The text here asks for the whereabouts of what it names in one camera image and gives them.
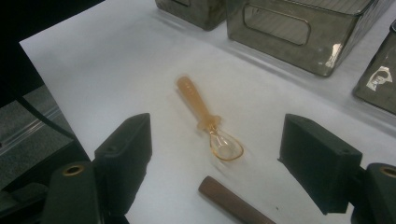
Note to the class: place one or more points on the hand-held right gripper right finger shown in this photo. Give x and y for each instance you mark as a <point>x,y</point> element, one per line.
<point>320,165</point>

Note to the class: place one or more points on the aluminium floor rail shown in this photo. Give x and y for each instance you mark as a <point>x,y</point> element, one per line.
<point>28,130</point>

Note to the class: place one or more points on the amber transparent plastic spoon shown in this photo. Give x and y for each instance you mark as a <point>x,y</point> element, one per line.
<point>196,99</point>

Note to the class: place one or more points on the white board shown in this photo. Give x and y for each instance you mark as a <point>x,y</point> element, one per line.
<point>124,77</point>

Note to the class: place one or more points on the smoky transparent plastic bin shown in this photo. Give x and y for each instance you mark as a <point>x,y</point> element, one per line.
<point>327,46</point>
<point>196,12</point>
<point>378,90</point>

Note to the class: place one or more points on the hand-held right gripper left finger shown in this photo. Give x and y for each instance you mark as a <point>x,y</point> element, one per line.
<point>124,161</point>

